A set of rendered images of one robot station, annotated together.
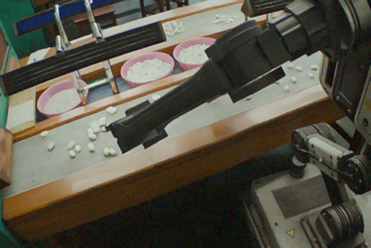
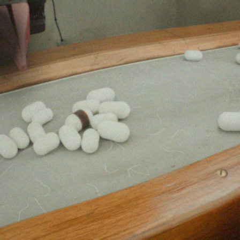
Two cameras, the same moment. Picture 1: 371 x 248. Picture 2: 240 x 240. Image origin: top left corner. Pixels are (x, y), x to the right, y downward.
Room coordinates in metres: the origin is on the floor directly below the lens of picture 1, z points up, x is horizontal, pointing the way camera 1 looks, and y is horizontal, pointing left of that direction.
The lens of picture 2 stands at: (1.35, -0.07, 0.93)
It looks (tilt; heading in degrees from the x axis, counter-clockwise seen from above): 31 degrees down; 172
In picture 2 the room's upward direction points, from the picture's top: 3 degrees counter-clockwise
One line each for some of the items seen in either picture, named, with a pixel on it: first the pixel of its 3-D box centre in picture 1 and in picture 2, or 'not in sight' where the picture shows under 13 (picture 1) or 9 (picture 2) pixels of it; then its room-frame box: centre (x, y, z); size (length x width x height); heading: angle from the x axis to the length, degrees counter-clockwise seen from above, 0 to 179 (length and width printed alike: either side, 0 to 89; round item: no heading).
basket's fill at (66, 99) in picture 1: (66, 105); not in sight; (1.20, 0.56, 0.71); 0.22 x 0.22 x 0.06
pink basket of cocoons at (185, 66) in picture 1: (199, 58); not in sight; (1.39, -0.14, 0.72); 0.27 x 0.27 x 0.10
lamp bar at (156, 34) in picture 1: (81, 54); not in sight; (0.97, 0.32, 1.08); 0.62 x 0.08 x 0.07; 105
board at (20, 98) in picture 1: (21, 110); not in sight; (1.14, 0.77, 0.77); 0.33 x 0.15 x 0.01; 15
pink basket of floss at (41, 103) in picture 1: (65, 103); not in sight; (1.20, 0.56, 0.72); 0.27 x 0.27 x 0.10
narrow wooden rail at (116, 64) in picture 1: (169, 52); not in sight; (1.52, 0.02, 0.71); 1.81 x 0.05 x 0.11; 105
